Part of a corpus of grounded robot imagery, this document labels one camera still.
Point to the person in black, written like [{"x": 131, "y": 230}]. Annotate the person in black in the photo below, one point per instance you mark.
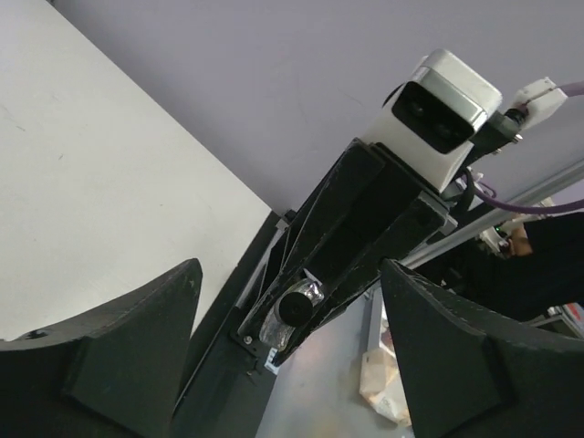
[{"x": 543, "y": 268}]

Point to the right aluminium frame post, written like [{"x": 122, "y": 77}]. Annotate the right aluminium frame post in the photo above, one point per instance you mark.
[{"x": 489, "y": 215}]

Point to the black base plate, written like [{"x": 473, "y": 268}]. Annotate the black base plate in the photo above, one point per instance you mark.
[{"x": 225, "y": 385}]

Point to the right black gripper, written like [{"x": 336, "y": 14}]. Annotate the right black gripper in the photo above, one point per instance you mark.
[{"x": 398, "y": 215}]

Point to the plastic bag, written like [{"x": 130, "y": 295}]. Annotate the plastic bag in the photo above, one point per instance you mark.
[{"x": 380, "y": 379}]

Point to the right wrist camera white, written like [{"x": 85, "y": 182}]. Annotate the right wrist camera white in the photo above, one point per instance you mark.
[{"x": 429, "y": 121}]

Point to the black nail polish cap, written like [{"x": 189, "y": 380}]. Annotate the black nail polish cap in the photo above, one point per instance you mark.
[{"x": 295, "y": 309}]

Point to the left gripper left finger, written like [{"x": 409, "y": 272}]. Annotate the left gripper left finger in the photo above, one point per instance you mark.
[{"x": 112, "y": 371}]

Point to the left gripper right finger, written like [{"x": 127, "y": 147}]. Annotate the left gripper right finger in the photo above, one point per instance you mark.
[{"x": 468, "y": 371}]

